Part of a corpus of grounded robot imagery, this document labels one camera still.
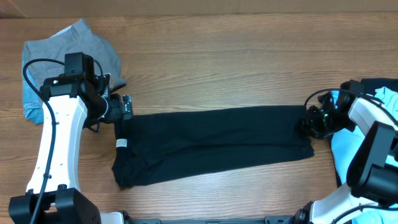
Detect black t-shirt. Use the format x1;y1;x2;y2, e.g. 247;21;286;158
112;106;314;189

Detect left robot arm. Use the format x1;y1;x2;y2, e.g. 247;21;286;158
9;52;133;223

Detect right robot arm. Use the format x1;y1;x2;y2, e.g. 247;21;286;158
286;80;397;223

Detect light blue t-shirt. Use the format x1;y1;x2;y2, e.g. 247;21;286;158
331;86;397;224

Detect black garment under pile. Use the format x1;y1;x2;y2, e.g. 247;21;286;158
330;78;397;186

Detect grey folded shorts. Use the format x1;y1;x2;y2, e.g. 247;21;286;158
22;19;126;90

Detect blue denim folded garment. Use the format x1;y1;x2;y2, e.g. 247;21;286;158
22;62;44;124

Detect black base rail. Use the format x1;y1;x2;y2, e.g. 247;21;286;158
124;215;302;224

